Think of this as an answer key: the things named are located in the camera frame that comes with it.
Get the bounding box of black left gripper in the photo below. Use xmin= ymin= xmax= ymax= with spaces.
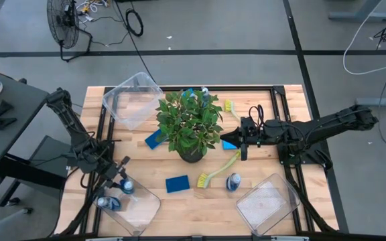
xmin=101 ymin=155 xmax=132 ymax=190

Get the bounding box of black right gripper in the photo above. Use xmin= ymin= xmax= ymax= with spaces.
xmin=220 ymin=120 xmax=279 ymax=161

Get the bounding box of light blue sponge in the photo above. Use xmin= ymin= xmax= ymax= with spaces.
xmin=222 ymin=139 xmax=238 ymax=151

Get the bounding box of blue dish soap bottle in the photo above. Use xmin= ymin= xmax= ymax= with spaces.
xmin=120 ymin=179 xmax=136 ymax=195
xmin=200 ymin=86 xmax=211 ymax=104
xmin=96 ymin=196 xmax=123 ymax=212
xmin=226 ymin=172 xmax=242 ymax=193

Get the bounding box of green dish brush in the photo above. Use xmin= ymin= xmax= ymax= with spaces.
xmin=224 ymin=99 xmax=244 ymax=122
xmin=196 ymin=149 xmax=242 ymax=189

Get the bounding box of dark blue scrub sponge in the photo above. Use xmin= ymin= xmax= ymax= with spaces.
xmin=144 ymin=129 xmax=168 ymax=151
xmin=165 ymin=174 xmax=191 ymax=194

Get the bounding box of clear plastic bin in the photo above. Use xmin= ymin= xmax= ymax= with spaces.
xmin=101 ymin=71 xmax=164 ymax=131
xmin=92 ymin=169 xmax=162 ymax=237

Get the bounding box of green plant in black pot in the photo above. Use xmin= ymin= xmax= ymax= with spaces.
xmin=155 ymin=88 xmax=224 ymax=164

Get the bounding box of clear bin with white liner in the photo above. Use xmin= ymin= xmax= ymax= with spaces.
xmin=235 ymin=173 xmax=302 ymax=237

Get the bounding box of dark grey platform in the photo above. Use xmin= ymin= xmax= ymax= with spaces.
xmin=0 ymin=135 xmax=80 ymax=208

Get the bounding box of grey side table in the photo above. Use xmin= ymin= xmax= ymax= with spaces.
xmin=0 ymin=68 xmax=50 ymax=183

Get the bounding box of grey chair base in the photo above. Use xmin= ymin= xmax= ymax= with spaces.
xmin=0 ymin=206 xmax=34 ymax=239

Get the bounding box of black floor fan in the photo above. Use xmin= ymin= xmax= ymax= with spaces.
xmin=46 ymin=0 xmax=94 ymax=63

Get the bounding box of grey desk leg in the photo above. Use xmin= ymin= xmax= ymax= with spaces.
xmin=328 ymin=0 xmax=386 ymax=23

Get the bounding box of black aluminium table frame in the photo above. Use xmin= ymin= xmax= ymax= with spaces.
xmin=57 ymin=85 xmax=350 ymax=237

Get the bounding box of long black floor cable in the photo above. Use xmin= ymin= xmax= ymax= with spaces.
xmin=114 ymin=0 xmax=157 ymax=84

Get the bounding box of black triangular bracket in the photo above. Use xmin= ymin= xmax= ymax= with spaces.
xmin=0 ymin=99 xmax=15 ymax=118
xmin=0 ymin=116 xmax=18 ymax=131

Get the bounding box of white floor cable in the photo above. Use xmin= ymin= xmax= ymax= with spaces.
xmin=342 ymin=0 xmax=386 ymax=76

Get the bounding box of coiled black cable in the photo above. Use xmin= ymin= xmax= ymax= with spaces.
xmin=125 ymin=8 xmax=145 ymax=37

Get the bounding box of white and yellow cable clutter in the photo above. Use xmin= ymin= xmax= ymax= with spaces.
xmin=76 ymin=0 xmax=111 ymax=23

